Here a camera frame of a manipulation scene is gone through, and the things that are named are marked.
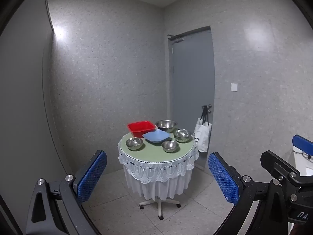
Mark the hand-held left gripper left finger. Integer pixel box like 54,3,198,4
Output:
26,150,107,235

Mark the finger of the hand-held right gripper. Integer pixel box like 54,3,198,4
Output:
260,150,313,188
292,135,313,158

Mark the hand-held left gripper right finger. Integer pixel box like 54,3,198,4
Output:
208,152,294,235

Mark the small steel bowl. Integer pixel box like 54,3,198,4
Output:
161,140,180,153
174,128,192,143
126,137,143,151

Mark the red plastic basin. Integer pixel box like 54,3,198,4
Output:
127,121,156,138

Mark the blue square plate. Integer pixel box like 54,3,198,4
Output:
142,129,171,143

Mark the large steel bowl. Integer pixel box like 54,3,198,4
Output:
155,120,177,133

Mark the white tote bag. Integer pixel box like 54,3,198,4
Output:
193,109,212,153

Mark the green round table mat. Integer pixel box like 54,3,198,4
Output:
119,130,195,162

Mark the round table with tablecloth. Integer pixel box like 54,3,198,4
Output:
117,127,200,200

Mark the white swivel table base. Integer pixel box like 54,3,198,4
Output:
139,191,181,220

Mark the grey door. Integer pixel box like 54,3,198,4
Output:
167,26,216,170

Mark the black cable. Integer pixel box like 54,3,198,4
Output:
294,150,312,161

